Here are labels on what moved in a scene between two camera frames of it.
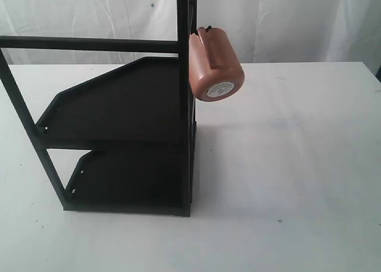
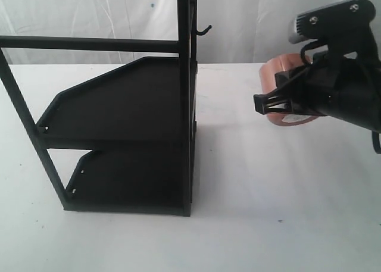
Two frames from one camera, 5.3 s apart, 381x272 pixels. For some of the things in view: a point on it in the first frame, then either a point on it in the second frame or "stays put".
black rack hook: (207, 30) stays put
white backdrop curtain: (270, 24) stays put
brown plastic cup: (215, 72) → (268, 71)
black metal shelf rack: (139, 119) stays put
